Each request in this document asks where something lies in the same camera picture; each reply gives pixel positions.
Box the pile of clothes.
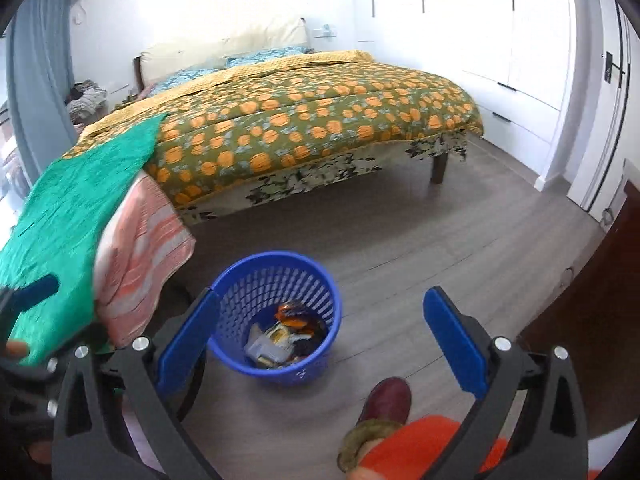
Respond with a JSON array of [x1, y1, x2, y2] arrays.
[[65, 79, 108, 123]]

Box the dark red shoe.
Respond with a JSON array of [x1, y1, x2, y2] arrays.
[[357, 377, 413, 428]]

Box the teal floral pillow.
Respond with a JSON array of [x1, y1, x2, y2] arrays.
[[227, 46, 308, 67], [147, 67, 226, 96]]

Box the yellow blanket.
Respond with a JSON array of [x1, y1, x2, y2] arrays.
[[75, 50, 376, 143]]

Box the floral bed skirt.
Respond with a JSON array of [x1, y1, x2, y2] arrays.
[[177, 132, 471, 226]]

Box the wooden bed leg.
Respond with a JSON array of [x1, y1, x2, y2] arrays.
[[431, 152, 450, 185]]

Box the orange snack packet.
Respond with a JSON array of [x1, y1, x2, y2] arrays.
[[277, 301, 321, 333]]

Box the cream padded headboard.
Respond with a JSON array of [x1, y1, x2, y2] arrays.
[[139, 17, 308, 81]]

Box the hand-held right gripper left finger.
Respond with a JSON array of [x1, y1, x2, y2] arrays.
[[52, 286, 223, 480]]

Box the bread picture snack packet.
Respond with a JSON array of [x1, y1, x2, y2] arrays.
[[265, 322, 301, 356]]

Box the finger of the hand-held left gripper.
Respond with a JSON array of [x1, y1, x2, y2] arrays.
[[0, 274, 62, 346]]

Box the black mesh net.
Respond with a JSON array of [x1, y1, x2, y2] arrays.
[[290, 332, 326, 358]]

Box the person's left hand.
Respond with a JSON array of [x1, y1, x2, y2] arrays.
[[0, 340, 30, 361]]

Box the clear plastic box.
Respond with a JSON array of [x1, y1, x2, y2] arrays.
[[244, 325, 273, 361]]

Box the blue mesh plastic basket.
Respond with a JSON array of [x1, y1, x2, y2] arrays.
[[207, 252, 343, 386]]

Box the green patterned cloth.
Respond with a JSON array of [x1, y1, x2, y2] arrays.
[[0, 112, 168, 366]]

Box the grey blue curtain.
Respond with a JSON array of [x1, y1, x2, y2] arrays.
[[5, 0, 78, 181]]

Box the orange trousers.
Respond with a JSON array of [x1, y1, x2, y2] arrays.
[[357, 415, 511, 480]]

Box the dark wooden cabinet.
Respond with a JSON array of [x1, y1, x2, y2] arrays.
[[515, 160, 640, 411]]

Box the orange striped cloth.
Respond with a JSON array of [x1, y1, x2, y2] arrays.
[[95, 172, 198, 348]]

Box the white door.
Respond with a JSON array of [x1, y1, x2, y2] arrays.
[[570, 0, 631, 221]]

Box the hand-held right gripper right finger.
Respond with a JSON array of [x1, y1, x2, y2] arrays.
[[422, 286, 591, 480]]

